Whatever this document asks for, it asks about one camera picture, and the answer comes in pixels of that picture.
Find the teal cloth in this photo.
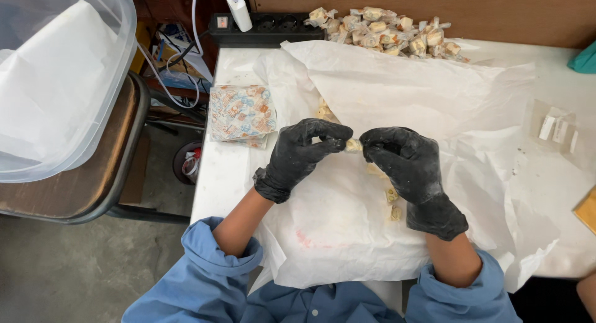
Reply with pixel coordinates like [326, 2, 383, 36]
[567, 40, 596, 75]

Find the white charger adapter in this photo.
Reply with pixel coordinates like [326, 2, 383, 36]
[225, 0, 253, 33]

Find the stack of printed candy wrappers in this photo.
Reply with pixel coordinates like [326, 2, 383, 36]
[207, 84, 278, 150]

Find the white paper in container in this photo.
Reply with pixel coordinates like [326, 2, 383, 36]
[0, 0, 118, 163]

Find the pile of wrapped candies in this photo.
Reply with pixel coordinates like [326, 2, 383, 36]
[304, 6, 470, 64]

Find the dark waste bin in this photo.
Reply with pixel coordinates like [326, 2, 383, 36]
[172, 140, 204, 186]

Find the white cable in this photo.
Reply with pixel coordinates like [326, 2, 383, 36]
[136, 0, 205, 109]

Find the large white paper sheet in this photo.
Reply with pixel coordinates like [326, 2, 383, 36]
[248, 40, 560, 294]

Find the black power strip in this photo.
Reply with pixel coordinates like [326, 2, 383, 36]
[208, 12, 326, 45]

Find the person's right hand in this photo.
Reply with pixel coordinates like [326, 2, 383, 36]
[359, 126, 469, 242]

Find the yellow cardboard piece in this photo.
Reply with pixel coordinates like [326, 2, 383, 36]
[573, 185, 596, 235]

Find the clear bag with white labels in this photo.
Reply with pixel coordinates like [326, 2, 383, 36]
[525, 98, 588, 161]

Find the cluttered shelf with papers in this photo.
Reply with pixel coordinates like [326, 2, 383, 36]
[130, 0, 216, 128]

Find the person's left hand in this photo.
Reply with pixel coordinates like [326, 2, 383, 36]
[253, 118, 354, 205]

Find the blue work shirt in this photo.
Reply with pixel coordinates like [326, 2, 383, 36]
[121, 216, 523, 323]

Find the clear plastic storage container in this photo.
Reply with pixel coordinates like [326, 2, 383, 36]
[0, 0, 138, 184]

